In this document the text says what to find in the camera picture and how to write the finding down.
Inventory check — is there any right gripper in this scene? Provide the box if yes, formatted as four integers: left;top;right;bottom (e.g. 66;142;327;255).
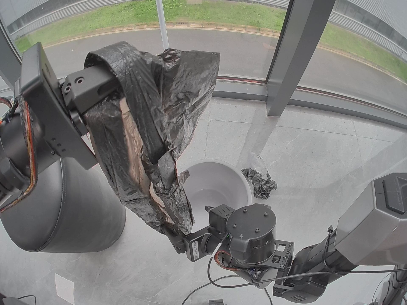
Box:
164;224;231;263

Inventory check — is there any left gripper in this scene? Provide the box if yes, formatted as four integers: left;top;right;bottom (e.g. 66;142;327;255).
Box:
0;42;121;174

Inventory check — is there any black plastic bag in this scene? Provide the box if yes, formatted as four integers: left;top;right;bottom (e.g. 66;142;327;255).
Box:
83;41;221;236

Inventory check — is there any black plastic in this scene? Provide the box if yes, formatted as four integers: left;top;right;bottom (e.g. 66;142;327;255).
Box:
241;168;278;200

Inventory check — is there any white trash bin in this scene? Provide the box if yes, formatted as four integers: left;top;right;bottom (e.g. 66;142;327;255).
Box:
177;159;254;231

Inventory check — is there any dark grey round chair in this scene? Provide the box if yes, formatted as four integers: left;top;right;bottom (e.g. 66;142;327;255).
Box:
0;156;126;253

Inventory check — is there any window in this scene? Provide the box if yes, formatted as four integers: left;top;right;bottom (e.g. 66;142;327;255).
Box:
0;0;407;129

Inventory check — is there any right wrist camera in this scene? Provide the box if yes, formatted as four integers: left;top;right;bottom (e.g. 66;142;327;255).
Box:
205;204;236;233

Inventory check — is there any black cable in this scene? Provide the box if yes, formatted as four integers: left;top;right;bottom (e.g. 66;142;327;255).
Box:
183;275;273;305

